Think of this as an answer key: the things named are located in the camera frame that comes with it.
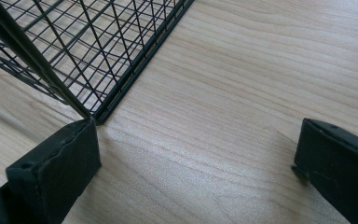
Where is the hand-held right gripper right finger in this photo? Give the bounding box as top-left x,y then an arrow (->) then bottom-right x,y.
291,118 -> 358,224

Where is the black wire mesh basket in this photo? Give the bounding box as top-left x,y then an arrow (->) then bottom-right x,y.
0,0 -> 196,126

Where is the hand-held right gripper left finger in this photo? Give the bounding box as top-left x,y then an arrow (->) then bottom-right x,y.
5,117 -> 103,224

